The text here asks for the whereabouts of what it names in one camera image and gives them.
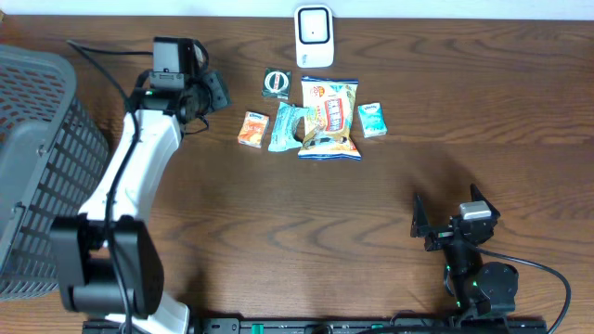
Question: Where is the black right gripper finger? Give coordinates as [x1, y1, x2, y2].
[470, 184, 500, 218]
[410, 193, 432, 238]

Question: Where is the orange tissue pack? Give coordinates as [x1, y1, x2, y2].
[238, 111, 269, 148]

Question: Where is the dark green round-logo packet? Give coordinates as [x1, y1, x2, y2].
[262, 68, 291, 100]

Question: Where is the light teal snack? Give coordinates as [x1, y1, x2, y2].
[268, 102, 310, 152]

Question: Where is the teal tissue pack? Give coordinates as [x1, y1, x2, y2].
[358, 102, 388, 138]

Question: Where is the yellow snack bag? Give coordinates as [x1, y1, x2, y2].
[298, 76, 361, 161]

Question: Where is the grey plastic basket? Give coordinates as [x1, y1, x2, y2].
[1, 45, 110, 301]

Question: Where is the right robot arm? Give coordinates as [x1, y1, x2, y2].
[410, 185, 519, 328]

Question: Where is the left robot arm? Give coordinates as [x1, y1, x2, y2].
[50, 71, 231, 333]

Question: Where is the white barcode scanner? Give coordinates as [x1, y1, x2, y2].
[293, 5, 335, 69]

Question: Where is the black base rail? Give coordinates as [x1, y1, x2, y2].
[83, 315, 549, 334]

